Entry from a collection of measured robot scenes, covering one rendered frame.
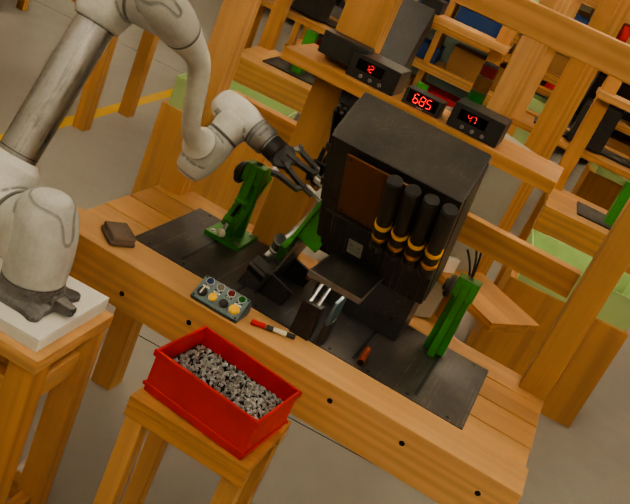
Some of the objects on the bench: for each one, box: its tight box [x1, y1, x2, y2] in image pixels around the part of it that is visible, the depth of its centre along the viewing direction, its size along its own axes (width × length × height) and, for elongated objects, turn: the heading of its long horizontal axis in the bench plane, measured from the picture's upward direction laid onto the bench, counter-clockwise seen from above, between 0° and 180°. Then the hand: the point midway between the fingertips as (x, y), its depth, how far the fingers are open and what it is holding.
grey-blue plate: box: [315, 296, 347, 345], centre depth 239 cm, size 10×2×14 cm, turn 118°
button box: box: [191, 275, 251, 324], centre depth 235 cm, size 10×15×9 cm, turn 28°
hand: (318, 190), depth 249 cm, fingers closed on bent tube, 3 cm apart
